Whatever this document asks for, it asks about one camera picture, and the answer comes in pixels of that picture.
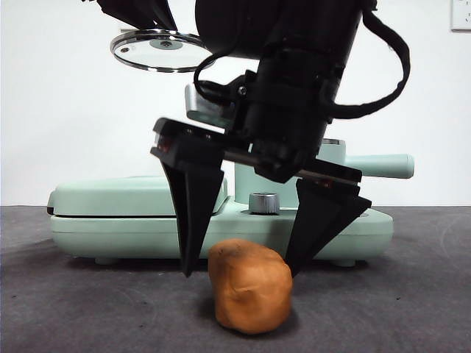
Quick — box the mint green pot with handle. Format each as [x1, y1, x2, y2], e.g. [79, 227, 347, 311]
[234, 138, 416, 207]

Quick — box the glass lid with green knob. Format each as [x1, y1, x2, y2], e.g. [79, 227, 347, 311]
[109, 28, 216, 74]

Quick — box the right arm sleeved black cable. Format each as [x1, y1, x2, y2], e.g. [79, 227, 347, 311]
[319, 7, 411, 121]

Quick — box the white wall socket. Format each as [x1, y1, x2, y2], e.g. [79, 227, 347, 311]
[450, 0, 471, 32]

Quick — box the silver control knob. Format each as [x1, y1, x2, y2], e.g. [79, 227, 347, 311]
[248, 191, 280, 214]

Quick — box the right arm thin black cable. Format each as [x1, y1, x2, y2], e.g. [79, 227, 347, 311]
[193, 46, 266, 99]

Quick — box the brown potato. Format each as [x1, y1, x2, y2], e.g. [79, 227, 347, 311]
[208, 238, 294, 335]

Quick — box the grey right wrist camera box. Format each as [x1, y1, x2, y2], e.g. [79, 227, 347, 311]
[183, 83, 237, 122]

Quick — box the green griddle lid chrome handle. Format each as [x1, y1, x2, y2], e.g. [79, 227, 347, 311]
[46, 175, 231, 218]

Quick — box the mint green breakfast machine base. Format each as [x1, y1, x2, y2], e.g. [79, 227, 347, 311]
[49, 200, 394, 266]

